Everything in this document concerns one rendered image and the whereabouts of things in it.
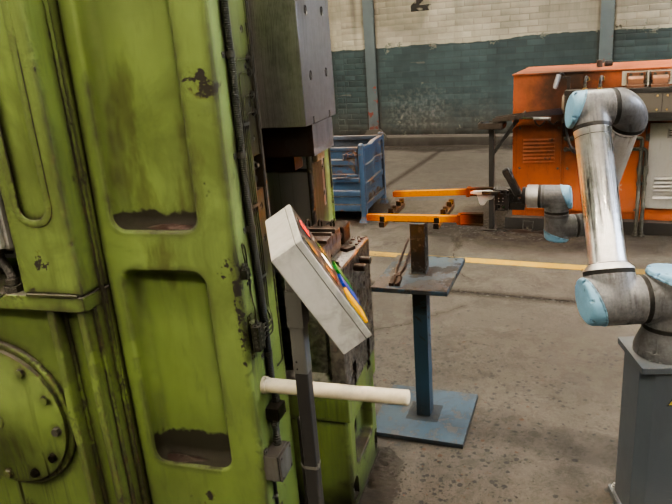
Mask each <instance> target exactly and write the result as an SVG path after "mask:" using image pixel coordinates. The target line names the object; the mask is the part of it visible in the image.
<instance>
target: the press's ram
mask: <svg viewBox="0 0 672 504"><path fill-rule="evenodd" d="M248 9H249V18H250V27H251V37H252V46H253V55H254V64H255V74H256V83H257V92H258V101H259V111H260V120H261V129H262V128H289V127H307V126H309V125H311V124H313V123H316V122H318V121H321V120H323V119H325V118H328V117H330V116H332V115H335V114H336V109H335V96H334V82H333V68H332V54H331V40H330V26H329V13H328V0H248Z"/></svg>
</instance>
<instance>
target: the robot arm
mask: <svg viewBox="0 0 672 504"><path fill-rule="evenodd" d="M647 123H648V111H647V108H646V105H645V103H644V102H643V100H642V99H641V98H640V97H639V96H638V95H637V94H635V93H634V92H633V91H631V90H629V89H625V88H620V87H615V88H605V89H592V90H587V89H585V90H581V91H575V92H573V93H572V94H571V95H570V96H569V98H568V101H567V104H566V108H565V125H566V127H567V128H569V129H573V135H574V139H575V148H576V157H577V166H578V175H579V184H580V193H581V202H582V211H583V213H579V214H569V209H572V207H573V197H572V188H571V186H569V185H562V184H560V185H527V187H523V188H522V191H521V189H520V187H519V185H518V183H517V181H516V179H515V177H514V175H513V172H512V170H511V168H509V167H506V168H504V169H503V170H502V174H503V176H504V177H505V178H506V180H507V182H508V184H509V186H510V187H505V186H500V187H494V189H493V190H473V191H471V192H470V194H476V195H477V197H478V200H479V203H480V205H485V203H486V202H487V200H492V199H493V198H494V196H495V200H494V205H495V210H499V211H508V210H525V208H526V207H527V208H544V229H543V231H544V238H545V239H546V240H547V241H550V242H555V243H563V242H564V243H565V242H567V241H568V240H569V239H568V238H573V237H584V236H585V238H586V247H587V256H588V266H587V267H586V268H585V269H584V270H583V272H582V273H583V278H580V279H578V280H577V282H576V285H575V298H576V303H577V308H578V311H579V313H580V315H581V317H582V319H583V320H584V321H585V322H586V323H587V324H588V325H591V326H603V327H606V326H616V325H633V324H641V326H640V328H639V330H638V332H637V334H636V335H635V337H634V339H633V346H632V348H633V351H634V352H635V353H636V354H637V355H638V356H640V357H642V358H644V359H646V360H648V361H651V362H655V363H659V364H664V365H672V264H667V263H665V264H663V263H654V264H650V265H648V266H647V267H646V269H645V274H640V275H636V271H635V267H634V266H633V265H632V264H630V263H629V262H628V261H627V256H626V248H625V239H624V231H623V222H622V214H621V206H620V197H619V189H618V186H619V184H620V181H621V178H622V176H623V173H624V170H625V168H626V165H627V162H628V160H629V157H630V154H631V152H632V149H633V146H634V144H635V141H636V138H637V136H638V135H640V134H642V133H643V132H644V131H645V129H646V126H647ZM520 197H521V198H520ZM500 207H502V208H505V210H502V209H498V208H500Z"/></svg>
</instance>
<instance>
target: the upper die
mask: <svg viewBox="0 0 672 504"><path fill-rule="evenodd" d="M262 138H263V148H264V157H265V158H267V157H311V156H316V155H318V154H319V153H321V152H323V151H325V150H326V149H328V148H330V147H332V146H333V145H334V142H333V128H332V117H331V116H330V117H328V118H325V119H323V120H321V121H318V122H316V123H313V124H311V125H309V126H307V127H289V128H262Z"/></svg>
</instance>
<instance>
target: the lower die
mask: <svg viewBox="0 0 672 504"><path fill-rule="evenodd" d="M306 227H307V228H308V229H335V234H334V235H333V236H332V232H311V234H312V235H313V236H314V238H315V239H316V240H317V242H318V243H319V244H320V246H321V247H322V248H323V250H324V251H325V253H326V254H327V255H328V257H329V258H330V259H332V258H333V257H334V256H335V255H336V253H337V252H338V251H339V250H340V248H341V235H340V227H325V226H306ZM331 254H332V258H331Z"/></svg>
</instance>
